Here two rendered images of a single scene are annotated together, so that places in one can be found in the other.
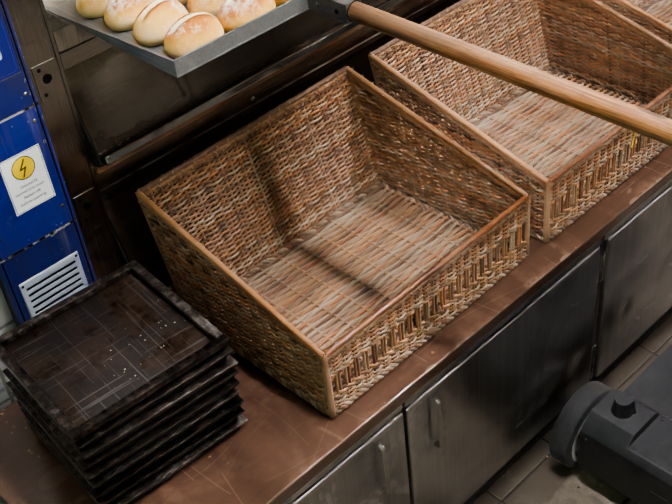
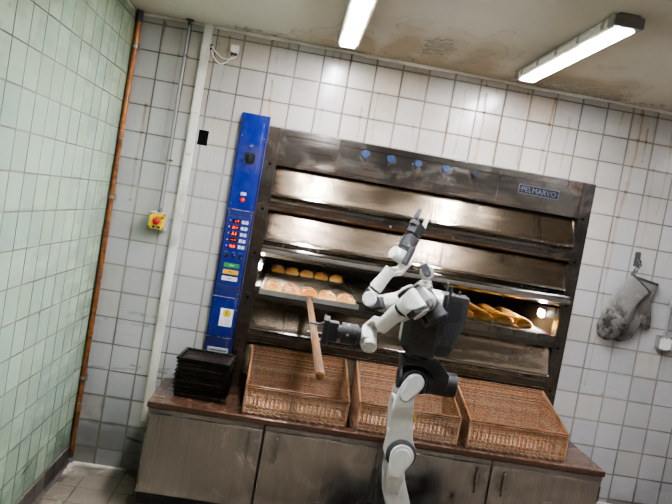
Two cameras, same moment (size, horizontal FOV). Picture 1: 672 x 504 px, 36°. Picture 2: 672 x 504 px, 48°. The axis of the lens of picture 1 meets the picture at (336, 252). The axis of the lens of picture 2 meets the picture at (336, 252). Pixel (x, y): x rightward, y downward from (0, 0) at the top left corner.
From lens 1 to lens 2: 3.04 m
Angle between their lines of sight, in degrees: 48
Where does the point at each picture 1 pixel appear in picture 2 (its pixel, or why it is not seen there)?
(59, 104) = (247, 306)
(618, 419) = not seen: outside the picture
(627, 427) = not seen: outside the picture
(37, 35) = (250, 284)
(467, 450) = (287, 483)
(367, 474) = (241, 442)
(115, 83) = (266, 312)
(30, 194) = (224, 322)
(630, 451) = not seen: outside the picture
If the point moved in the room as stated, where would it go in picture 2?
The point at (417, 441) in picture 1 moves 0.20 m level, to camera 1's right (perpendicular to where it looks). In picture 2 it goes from (265, 450) to (295, 464)
